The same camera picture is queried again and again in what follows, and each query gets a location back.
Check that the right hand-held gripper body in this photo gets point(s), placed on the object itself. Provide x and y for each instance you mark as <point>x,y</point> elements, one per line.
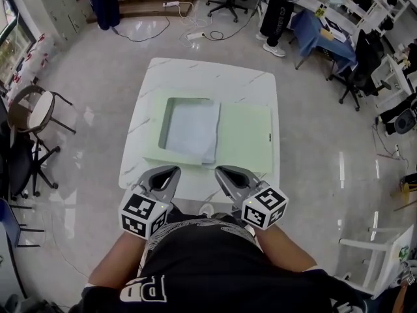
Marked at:
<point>265,207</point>

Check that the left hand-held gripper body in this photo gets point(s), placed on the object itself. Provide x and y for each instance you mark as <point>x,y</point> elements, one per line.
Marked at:
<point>143,212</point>

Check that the pale blue sheet of paper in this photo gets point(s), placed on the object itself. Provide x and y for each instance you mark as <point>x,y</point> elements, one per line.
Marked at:
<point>192,132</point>

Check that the person's left forearm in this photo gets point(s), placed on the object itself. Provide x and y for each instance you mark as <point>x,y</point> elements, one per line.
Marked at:
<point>117,259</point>

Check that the person's right forearm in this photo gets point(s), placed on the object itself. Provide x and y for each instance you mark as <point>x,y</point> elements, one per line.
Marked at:
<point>283,249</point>

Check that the person's white shoe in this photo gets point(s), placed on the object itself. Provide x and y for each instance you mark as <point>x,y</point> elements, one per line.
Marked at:
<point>206,209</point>

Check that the light green open file box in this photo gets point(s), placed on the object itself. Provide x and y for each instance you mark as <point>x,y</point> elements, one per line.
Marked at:
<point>247,135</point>

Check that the person's black printed shirt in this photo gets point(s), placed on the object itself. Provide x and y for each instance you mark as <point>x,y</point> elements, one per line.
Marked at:
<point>211,266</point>

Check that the white side table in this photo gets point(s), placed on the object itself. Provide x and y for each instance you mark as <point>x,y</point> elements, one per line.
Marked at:
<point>387,249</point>

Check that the blue panel stand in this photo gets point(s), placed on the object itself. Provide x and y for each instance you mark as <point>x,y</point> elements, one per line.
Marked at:
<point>9,222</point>

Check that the wooden armchair with cream seat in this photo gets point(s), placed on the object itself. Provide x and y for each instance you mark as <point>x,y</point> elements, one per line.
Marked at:
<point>40,108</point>

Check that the blue cloth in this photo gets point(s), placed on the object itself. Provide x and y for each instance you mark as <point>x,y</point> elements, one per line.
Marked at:
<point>312,34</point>

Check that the white power strip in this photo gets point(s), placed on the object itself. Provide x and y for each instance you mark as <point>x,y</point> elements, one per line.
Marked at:
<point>171,4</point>
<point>195,35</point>

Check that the group of clear water bottles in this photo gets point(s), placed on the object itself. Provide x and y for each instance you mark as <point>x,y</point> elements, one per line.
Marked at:
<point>31,64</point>

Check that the wooden step platform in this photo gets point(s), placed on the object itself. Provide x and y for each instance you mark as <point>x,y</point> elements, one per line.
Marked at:
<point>153,5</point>

